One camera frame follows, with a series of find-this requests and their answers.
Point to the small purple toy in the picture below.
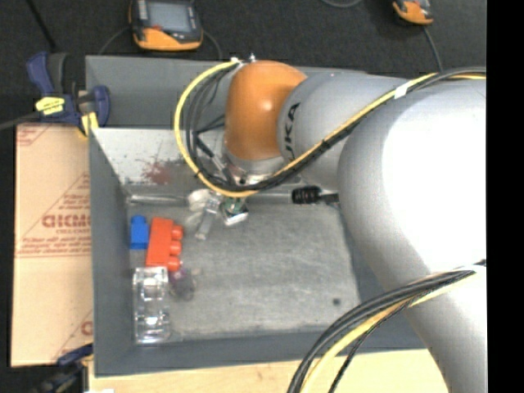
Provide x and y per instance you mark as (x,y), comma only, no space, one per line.
(183,284)

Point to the brown cardboard board, red print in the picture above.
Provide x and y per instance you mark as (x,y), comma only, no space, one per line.
(49,260)

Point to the grey metal bin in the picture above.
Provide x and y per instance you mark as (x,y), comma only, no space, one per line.
(266,268)

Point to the orange-red toy brick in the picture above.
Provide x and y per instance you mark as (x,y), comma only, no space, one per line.
(161,242)

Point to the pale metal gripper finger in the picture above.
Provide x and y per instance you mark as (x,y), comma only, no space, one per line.
(206,221)
(198,198)

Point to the clear glass block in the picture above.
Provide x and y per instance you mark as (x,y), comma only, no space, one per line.
(150,305)

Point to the black cylinder on white bracket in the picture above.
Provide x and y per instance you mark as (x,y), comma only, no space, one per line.
(305,195)

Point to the blue toy brick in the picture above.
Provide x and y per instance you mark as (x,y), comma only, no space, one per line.
(139,232)

